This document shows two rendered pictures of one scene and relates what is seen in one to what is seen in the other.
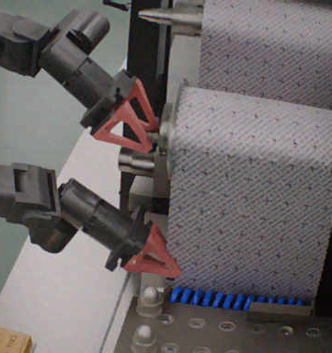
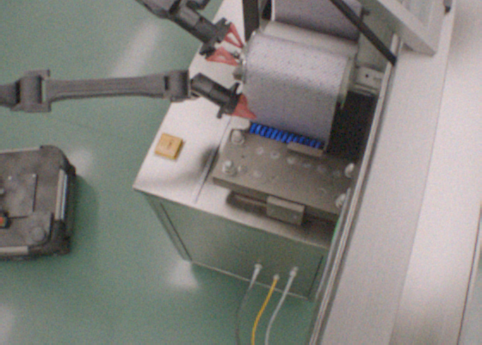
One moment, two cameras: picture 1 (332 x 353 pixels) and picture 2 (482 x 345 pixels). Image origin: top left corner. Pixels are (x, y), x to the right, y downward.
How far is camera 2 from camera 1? 0.61 m
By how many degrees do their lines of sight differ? 35
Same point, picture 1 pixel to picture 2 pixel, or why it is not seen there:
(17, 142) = not seen: outside the picture
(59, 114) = not seen: outside the picture
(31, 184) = (174, 83)
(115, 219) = (220, 95)
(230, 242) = (278, 111)
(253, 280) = (293, 127)
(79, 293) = not seen: hidden behind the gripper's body
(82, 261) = (221, 76)
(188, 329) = (255, 155)
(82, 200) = (203, 87)
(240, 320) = (283, 150)
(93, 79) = (203, 32)
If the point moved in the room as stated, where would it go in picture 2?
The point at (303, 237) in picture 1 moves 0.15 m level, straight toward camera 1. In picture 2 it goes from (317, 117) to (298, 166)
